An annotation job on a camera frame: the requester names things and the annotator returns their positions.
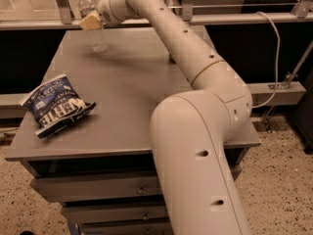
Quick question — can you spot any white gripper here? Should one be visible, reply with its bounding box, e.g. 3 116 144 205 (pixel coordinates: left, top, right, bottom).
79 0 136 30

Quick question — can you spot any clear plastic water bottle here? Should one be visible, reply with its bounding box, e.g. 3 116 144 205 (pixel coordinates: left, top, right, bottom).
78 0 108 53

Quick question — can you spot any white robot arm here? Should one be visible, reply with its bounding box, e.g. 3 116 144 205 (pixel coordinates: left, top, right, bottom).
96 0 252 235

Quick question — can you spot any blue chip bag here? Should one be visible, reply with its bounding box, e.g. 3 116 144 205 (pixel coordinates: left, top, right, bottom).
20 73 96 139

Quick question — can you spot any grey drawer cabinet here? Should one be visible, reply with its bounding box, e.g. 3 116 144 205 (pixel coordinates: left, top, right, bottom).
5 25 262 235

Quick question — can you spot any top grey drawer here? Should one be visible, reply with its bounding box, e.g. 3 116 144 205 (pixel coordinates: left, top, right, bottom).
29 164 243 204

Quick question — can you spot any grey drawer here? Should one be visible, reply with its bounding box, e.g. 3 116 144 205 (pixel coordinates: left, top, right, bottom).
80 218 172 235
29 164 243 204
62 203 168 224

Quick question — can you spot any middle grey drawer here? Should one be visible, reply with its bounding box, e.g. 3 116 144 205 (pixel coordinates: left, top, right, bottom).
62 203 168 224

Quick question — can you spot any bottom grey drawer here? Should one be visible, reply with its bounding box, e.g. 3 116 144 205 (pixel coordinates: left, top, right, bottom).
80 218 172 235

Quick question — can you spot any white cable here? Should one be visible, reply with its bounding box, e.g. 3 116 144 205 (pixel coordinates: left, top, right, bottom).
251 11 282 110

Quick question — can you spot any metal railing frame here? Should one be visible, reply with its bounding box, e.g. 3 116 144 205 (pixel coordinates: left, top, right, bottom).
0 0 313 30

